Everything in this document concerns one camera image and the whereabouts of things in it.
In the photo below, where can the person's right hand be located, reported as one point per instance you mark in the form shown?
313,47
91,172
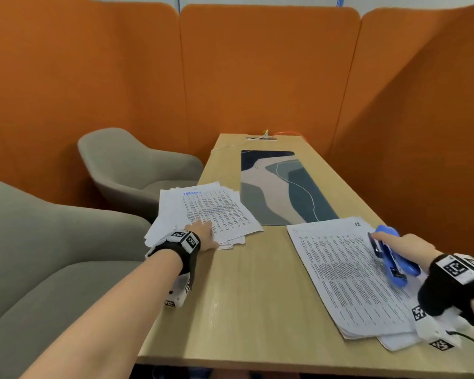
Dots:
412,247

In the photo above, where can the person's left hand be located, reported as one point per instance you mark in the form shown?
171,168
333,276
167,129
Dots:
200,234

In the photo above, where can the person's left thumb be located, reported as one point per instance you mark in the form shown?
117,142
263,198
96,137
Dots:
211,245

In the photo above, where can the blue stapler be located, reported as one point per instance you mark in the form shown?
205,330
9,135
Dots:
393,266

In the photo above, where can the person's left forearm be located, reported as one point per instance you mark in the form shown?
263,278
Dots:
114,311

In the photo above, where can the loose pile of printed sheets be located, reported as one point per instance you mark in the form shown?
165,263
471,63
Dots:
213,211

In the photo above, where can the abstract patterned desk mat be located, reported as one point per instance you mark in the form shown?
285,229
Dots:
284,185

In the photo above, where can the grey upholstered armchair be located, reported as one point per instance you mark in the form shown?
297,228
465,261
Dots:
138,169
51,264

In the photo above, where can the table socket box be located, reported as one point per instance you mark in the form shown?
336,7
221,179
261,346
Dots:
260,137

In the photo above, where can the neat stack of printed pages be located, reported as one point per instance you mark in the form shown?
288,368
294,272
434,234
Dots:
339,272

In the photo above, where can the orange felt partition panel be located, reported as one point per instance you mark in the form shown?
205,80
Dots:
418,114
75,82
268,70

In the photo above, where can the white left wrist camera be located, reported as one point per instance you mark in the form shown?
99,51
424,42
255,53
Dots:
177,292

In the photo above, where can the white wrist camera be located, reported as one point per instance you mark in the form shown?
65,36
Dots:
177,292
438,327

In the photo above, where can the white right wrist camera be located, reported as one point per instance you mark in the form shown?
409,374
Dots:
438,327

